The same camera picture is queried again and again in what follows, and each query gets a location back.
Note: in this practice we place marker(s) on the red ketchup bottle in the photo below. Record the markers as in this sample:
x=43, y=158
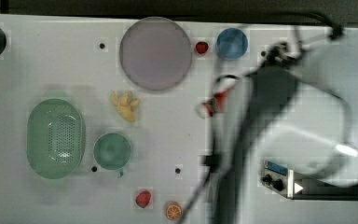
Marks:
x=221, y=89

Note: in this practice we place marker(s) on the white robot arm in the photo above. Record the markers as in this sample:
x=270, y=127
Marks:
x=288, y=141

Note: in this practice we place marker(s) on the black toaster oven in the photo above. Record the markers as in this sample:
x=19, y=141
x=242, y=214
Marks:
x=295, y=186

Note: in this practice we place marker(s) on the peeled yellow banana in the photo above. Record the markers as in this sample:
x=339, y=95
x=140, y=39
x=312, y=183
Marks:
x=125, y=105

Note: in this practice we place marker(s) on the purple round plate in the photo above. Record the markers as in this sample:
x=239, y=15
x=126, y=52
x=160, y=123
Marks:
x=155, y=54

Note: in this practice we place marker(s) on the small red strawberry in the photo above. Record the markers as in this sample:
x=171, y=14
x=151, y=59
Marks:
x=201, y=47

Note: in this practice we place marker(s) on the blue bowl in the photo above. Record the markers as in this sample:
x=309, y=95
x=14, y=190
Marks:
x=231, y=44

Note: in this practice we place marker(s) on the large red strawberry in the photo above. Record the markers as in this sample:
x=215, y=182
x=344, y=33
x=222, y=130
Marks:
x=143, y=199

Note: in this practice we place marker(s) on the orange slice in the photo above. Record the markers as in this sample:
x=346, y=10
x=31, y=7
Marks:
x=173, y=211

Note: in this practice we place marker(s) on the green oval colander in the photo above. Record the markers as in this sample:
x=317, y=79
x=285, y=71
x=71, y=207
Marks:
x=56, y=136

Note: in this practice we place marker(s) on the green cup with handle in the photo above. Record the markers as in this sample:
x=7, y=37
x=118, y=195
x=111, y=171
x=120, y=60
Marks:
x=113, y=151

